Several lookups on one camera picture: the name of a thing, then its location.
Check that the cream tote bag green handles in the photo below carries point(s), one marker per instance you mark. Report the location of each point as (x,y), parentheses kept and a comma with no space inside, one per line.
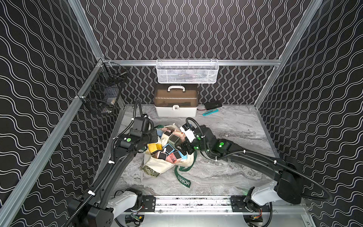
(155,164)

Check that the teal utility knife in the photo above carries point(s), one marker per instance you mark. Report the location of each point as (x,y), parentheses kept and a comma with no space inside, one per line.
(209,112)

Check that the pink pencil sharpener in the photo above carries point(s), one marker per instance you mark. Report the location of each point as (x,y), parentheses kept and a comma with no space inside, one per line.
(174,157)

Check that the blue square pencil sharpener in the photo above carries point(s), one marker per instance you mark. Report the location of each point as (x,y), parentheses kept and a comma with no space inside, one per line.
(168,149)

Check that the black battery pack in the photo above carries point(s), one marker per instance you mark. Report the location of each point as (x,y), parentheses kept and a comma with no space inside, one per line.
(212,105)

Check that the yellow pencil sharpener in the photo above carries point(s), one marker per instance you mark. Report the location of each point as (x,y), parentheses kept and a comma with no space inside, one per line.
(154,147)

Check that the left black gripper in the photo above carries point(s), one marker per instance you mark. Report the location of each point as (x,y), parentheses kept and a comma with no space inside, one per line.
(153,136)

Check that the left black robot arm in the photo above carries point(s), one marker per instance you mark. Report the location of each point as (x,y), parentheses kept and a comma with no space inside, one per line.
(93,210)

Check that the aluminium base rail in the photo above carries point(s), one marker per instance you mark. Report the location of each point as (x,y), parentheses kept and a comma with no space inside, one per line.
(210,205)

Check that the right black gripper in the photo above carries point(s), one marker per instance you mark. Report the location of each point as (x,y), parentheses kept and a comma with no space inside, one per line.
(185,144)

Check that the black wire basket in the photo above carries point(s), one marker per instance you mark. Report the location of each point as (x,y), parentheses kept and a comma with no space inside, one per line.
(103,94)

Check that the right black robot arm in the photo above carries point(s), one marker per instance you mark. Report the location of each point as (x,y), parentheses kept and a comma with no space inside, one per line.
(287,182)

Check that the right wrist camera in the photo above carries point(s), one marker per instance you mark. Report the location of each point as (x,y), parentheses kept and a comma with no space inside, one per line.
(188,130)

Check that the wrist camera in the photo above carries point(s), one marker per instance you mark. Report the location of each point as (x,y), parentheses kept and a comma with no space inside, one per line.
(141,126)
(188,130)

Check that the white wire mesh basket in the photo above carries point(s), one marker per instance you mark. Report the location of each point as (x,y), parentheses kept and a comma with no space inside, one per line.
(187,71)

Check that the brown lid white toolbox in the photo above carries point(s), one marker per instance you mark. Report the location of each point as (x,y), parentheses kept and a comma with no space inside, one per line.
(176,100)

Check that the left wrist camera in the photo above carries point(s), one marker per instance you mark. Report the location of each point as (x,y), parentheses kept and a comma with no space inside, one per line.
(141,126)

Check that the green pencil sharpener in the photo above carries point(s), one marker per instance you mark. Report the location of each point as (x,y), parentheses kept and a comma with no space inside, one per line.
(174,140)

